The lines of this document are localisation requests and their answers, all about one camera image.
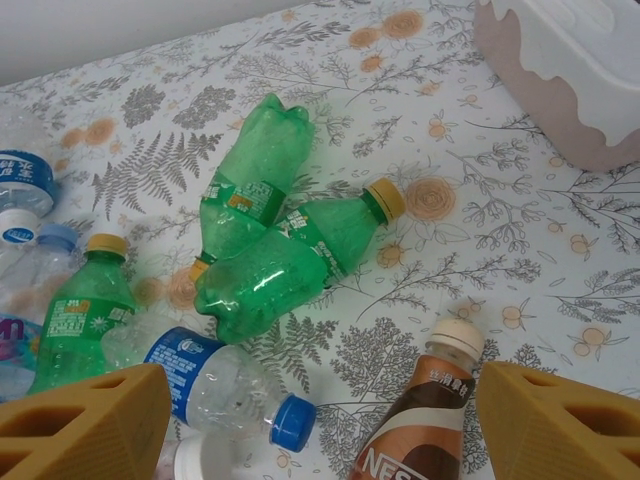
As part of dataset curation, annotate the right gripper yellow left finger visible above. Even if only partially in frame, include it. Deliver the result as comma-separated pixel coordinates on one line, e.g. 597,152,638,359
0,363,172,480

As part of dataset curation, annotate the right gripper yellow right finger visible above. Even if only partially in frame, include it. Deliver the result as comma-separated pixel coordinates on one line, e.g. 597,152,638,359
474,362,640,480

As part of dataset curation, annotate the green bottle yellow cap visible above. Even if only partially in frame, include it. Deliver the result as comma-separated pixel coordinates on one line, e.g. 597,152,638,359
188,92,317,281
193,177,407,346
24,233,139,396

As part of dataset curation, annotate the clear bottle purple text label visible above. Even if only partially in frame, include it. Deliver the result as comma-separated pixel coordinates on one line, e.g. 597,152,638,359
152,433,214,480

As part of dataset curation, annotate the brown Nestle coffee bottle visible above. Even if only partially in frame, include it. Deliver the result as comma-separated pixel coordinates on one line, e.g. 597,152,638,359
349,318,486,480

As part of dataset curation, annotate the blue-label bottle blue cap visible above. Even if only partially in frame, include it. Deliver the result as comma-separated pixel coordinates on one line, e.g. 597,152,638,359
102,312,318,454

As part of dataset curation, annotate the pale blue bottle purple lettering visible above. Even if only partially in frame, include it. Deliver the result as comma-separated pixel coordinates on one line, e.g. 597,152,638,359
0,223,81,401

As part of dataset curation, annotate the blue-label bottle white cap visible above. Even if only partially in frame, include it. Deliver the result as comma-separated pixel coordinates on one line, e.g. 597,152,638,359
0,107,57,249

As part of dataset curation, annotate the white pink tissue box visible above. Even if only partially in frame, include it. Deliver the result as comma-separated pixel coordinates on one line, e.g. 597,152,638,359
473,0,640,174

